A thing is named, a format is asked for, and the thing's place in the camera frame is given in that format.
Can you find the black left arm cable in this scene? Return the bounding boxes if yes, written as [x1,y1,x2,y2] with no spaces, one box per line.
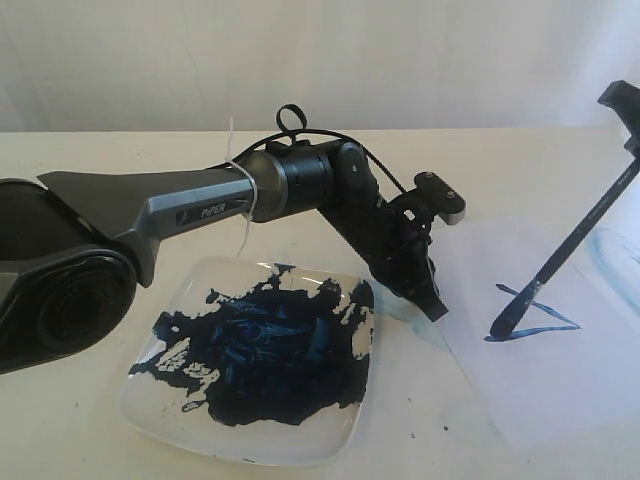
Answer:
[234,103,409,194]

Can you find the white paper sheet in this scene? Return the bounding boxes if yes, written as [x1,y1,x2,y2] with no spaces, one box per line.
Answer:
[408,215,639,449]

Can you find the black paintbrush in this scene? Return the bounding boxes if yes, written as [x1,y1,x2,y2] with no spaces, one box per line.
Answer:
[490,148,639,339]

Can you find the white zip tie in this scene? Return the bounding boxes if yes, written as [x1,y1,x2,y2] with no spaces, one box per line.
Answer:
[225,115,261,259]

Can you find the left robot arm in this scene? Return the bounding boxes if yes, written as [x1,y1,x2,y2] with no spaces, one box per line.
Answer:
[1,139,466,373]

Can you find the white square paint plate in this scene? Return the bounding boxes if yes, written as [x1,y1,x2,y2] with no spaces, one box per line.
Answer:
[120,257,374,467]

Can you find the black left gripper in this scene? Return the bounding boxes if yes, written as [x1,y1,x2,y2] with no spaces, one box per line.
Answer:
[319,194,448,320]

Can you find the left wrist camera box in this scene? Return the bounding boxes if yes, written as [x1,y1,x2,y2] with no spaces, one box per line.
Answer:
[414,172,466,226]

